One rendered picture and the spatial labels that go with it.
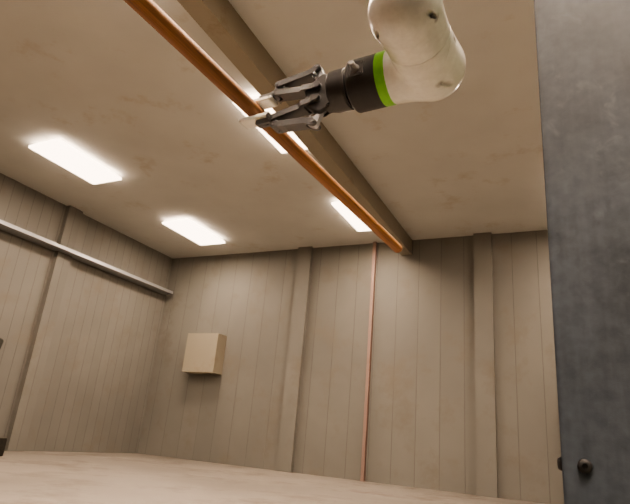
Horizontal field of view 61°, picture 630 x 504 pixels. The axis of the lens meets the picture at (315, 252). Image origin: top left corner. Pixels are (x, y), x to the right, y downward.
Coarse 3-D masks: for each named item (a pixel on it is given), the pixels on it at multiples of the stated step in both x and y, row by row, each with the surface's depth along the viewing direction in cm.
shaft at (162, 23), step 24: (144, 0) 79; (168, 24) 83; (192, 48) 88; (216, 72) 93; (240, 96) 99; (288, 144) 113; (312, 168) 122; (336, 192) 132; (360, 216) 145; (384, 240) 160
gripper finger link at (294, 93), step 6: (306, 84) 99; (312, 84) 98; (318, 84) 97; (276, 90) 103; (282, 90) 102; (288, 90) 101; (294, 90) 101; (300, 90) 99; (306, 90) 99; (282, 96) 103; (288, 96) 102; (294, 96) 102; (300, 96) 101
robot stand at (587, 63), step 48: (576, 0) 46; (624, 0) 44; (576, 48) 44; (624, 48) 43; (576, 96) 43; (624, 96) 41; (576, 144) 42; (624, 144) 40; (576, 192) 40; (624, 192) 39; (576, 240) 39; (624, 240) 38; (576, 288) 38; (624, 288) 37; (576, 336) 37; (624, 336) 36; (576, 384) 36; (624, 384) 35; (576, 432) 35; (624, 432) 34; (576, 480) 34; (624, 480) 33
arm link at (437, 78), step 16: (448, 48) 81; (384, 64) 88; (432, 64) 82; (448, 64) 83; (464, 64) 86; (384, 80) 88; (400, 80) 87; (416, 80) 85; (432, 80) 84; (448, 80) 85; (384, 96) 90; (400, 96) 89; (416, 96) 88; (432, 96) 87
